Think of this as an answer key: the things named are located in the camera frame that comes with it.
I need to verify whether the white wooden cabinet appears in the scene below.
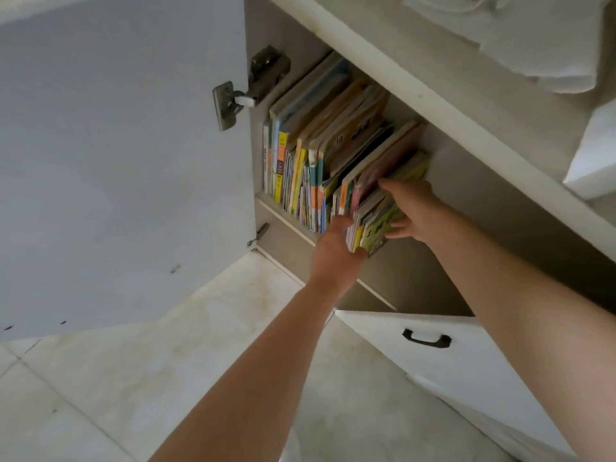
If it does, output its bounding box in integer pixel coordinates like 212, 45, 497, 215
243, 0, 616, 318

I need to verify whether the person's left hand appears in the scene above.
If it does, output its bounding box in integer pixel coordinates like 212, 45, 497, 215
307, 214, 370, 300

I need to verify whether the white folded cloth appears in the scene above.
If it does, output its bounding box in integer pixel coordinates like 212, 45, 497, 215
404, 0, 603, 94

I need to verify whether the small metal cabinet hinge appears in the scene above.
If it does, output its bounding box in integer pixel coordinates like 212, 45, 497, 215
246, 222, 270, 248

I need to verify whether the black door handle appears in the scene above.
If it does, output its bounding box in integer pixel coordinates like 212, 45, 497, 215
402, 328, 452, 350

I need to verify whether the person's right forearm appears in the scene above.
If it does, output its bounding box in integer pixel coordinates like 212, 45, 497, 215
428, 206, 616, 462

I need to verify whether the book stack with green cover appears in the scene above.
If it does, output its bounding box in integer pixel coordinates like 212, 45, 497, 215
345, 187, 386, 254

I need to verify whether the row of colourful books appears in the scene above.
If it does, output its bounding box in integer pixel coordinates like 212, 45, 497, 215
262, 51, 420, 235

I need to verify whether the person's left forearm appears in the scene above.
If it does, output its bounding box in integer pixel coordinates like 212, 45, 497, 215
149, 281, 338, 462

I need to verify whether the red cover book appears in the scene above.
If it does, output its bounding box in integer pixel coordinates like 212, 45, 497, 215
348, 123, 427, 222

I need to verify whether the person's right hand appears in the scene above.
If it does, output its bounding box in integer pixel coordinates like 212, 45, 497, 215
377, 177, 451, 246

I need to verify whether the white cabinet door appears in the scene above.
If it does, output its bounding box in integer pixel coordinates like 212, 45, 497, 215
0, 0, 259, 343
334, 310, 581, 460

